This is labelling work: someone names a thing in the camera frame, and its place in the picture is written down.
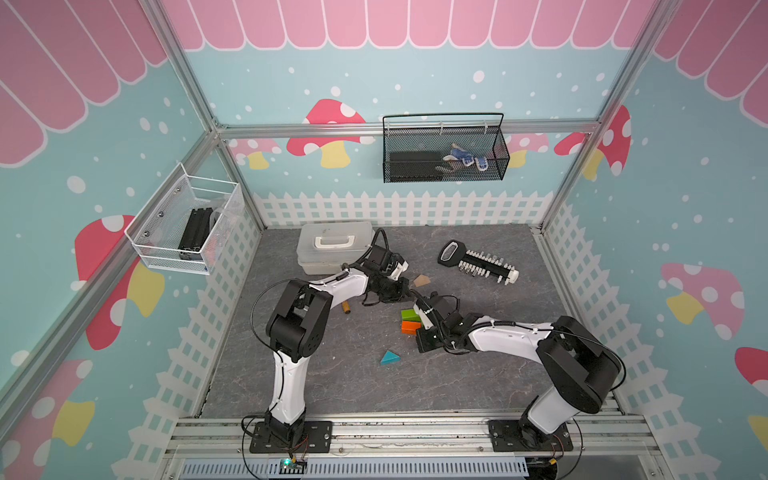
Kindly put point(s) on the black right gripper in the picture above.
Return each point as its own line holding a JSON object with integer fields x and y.
{"x": 421, "y": 342}

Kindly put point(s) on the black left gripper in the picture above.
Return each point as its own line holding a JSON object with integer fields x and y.
{"x": 401, "y": 288}

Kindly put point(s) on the green cube block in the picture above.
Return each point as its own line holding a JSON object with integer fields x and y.
{"x": 410, "y": 315}

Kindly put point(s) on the natural wooden triangle block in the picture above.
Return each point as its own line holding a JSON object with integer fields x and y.
{"x": 421, "y": 280}

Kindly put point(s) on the teal triangle block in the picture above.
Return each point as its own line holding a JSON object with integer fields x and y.
{"x": 390, "y": 358}

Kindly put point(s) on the orange cube block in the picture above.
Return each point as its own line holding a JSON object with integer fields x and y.
{"x": 410, "y": 327}

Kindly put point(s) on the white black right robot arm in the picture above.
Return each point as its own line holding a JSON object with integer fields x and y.
{"x": 582, "y": 371}

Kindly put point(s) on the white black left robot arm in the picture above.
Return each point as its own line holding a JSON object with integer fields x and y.
{"x": 295, "y": 331}

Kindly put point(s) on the translucent white plastic toolbox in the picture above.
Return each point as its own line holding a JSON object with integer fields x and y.
{"x": 324, "y": 247}

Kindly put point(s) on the blue white item in basket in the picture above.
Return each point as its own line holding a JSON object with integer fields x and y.
{"x": 459, "y": 159}

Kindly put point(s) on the black box in white basket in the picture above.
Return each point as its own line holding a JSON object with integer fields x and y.
{"x": 195, "y": 234}

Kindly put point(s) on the black wire wall basket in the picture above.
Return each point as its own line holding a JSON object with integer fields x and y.
{"x": 414, "y": 146}

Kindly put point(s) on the white wire wall basket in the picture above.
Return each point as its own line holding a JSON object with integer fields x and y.
{"x": 156, "y": 231}

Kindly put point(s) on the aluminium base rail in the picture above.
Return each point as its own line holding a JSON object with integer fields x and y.
{"x": 418, "y": 445}

